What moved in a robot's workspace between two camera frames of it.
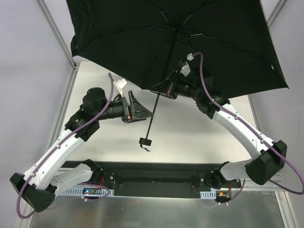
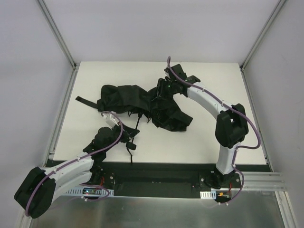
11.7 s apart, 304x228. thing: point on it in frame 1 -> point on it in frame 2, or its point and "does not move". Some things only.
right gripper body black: [169, 87] does not move
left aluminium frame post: [46, 9] does not move
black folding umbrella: [144, 42] -> [158, 106]
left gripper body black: [129, 107] -> [128, 136]
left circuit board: [91, 191] does not move
